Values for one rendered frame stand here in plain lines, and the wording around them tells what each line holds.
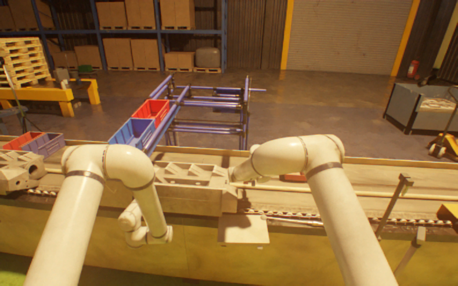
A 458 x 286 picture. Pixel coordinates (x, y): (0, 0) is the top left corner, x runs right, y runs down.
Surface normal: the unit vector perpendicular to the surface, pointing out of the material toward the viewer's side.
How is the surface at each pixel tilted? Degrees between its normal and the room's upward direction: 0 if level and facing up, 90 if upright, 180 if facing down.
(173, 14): 90
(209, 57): 93
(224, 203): 71
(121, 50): 90
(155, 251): 90
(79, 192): 35
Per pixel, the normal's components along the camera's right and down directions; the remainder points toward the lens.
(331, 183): -0.33, -0.46
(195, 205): -0.08, 0.31
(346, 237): -0.58, -0.35
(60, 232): 0.25, -0.62
